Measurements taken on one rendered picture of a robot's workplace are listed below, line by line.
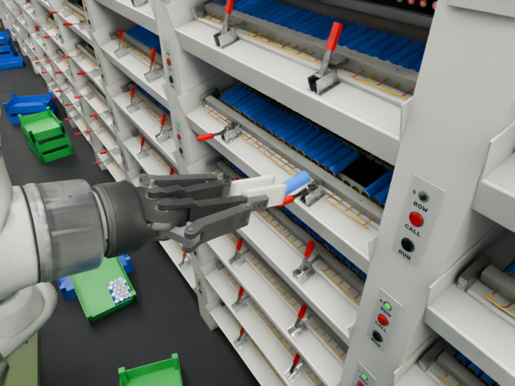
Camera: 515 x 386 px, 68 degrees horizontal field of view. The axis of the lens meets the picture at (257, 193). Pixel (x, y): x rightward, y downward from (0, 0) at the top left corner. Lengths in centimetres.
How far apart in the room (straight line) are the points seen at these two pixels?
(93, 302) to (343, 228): 133
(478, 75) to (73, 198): 38
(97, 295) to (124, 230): 142
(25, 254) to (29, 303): 92
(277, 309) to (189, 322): 71
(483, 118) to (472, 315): 26
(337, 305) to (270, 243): 21
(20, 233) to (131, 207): 9
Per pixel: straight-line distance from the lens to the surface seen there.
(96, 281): 182
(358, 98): 55
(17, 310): 126
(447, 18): 42
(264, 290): 105
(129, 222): 38
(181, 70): 96
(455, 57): 42
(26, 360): 148
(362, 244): 61
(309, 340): 97
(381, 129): 49
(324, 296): 79
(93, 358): 167
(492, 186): 44
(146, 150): 161
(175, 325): 166
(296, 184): 53
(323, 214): 66
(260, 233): 90
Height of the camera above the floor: 135
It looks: 37 degrees down
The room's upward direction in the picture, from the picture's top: straight up
